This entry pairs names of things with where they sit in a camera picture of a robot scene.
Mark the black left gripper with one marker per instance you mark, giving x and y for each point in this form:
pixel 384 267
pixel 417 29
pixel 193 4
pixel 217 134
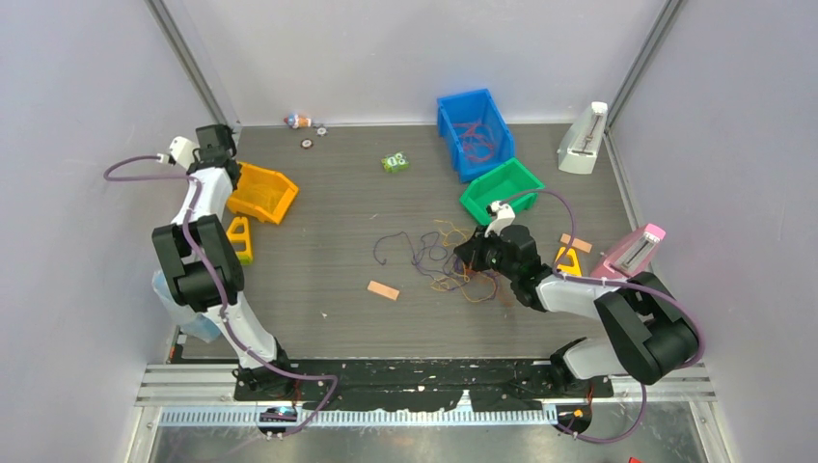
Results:
pixel 197 159

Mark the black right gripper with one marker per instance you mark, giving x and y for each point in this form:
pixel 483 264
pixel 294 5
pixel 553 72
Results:
pixel 472 251

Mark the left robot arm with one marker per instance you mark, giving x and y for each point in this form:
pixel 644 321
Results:
pixel 200 266

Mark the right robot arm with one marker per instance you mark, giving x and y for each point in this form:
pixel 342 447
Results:
pixel 646 336

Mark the orange plastic bin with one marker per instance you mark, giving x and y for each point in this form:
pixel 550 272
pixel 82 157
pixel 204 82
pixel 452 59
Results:
pixel 263 194

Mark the green plastic bin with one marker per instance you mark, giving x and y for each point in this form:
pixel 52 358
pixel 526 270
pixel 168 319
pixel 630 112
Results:
pixel 510 179

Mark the small clown figurine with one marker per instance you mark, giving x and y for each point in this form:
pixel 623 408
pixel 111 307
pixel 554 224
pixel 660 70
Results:
pixel 297 121

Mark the small wooden block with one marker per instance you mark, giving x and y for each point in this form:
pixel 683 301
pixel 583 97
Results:
pixel 382 290

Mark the yellow triangle block right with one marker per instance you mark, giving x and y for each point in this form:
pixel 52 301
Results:
pixel 567 261

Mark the yellow triangle block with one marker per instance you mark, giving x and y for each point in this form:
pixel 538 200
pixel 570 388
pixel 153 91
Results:
pixel 239 235
pixel 567 261

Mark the yellow triangle block left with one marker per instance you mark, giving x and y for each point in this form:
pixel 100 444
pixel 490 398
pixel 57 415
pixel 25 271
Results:
pixel 239 235

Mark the green monster toy block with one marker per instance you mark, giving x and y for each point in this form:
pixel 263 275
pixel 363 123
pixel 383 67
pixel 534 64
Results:
pixel 395 162

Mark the blue plastic bin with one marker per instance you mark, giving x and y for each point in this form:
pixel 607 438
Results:
pixel 475 133

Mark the white metronome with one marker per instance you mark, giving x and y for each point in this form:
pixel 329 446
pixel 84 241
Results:
pixel 578 150

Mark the pink metronome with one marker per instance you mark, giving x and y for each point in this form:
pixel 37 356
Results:
pixel 631 254

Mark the clear plastic bottle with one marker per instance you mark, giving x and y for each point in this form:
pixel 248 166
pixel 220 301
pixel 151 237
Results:
pixel 189 322

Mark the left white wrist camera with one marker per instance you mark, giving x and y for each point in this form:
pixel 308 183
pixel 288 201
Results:
pixel 182 152

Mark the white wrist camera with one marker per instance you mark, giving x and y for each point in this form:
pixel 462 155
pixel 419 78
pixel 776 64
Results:
pixel 502 215
pixel 182 152

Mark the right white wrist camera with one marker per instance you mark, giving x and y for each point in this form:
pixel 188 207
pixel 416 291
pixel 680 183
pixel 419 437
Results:
pixel 502 215

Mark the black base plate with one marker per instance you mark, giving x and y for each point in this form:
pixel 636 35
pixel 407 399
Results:
pixel 419 385

